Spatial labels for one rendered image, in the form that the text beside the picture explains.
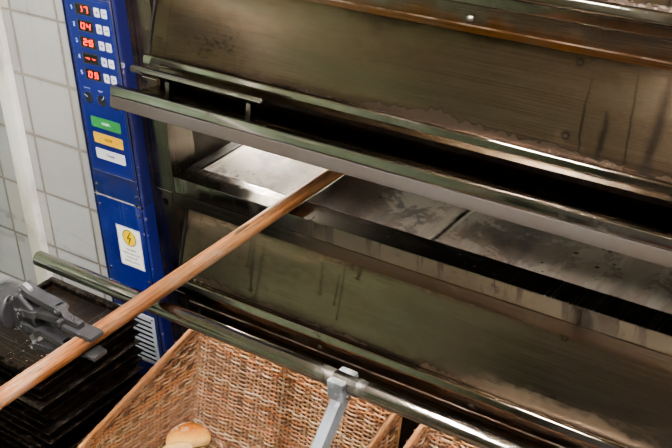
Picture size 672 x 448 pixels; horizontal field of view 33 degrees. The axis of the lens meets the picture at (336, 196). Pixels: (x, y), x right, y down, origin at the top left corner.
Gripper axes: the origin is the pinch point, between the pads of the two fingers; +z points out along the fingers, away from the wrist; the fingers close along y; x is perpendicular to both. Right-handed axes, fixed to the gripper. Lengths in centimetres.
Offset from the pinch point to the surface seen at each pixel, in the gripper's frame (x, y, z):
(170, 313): -16.3, 2.9, 3.6
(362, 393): -16.3, 3.0, 44.5
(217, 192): -53, 2, -18
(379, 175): -39, -22, 33
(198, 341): -49, 40, -24
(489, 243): -64, 1, 40
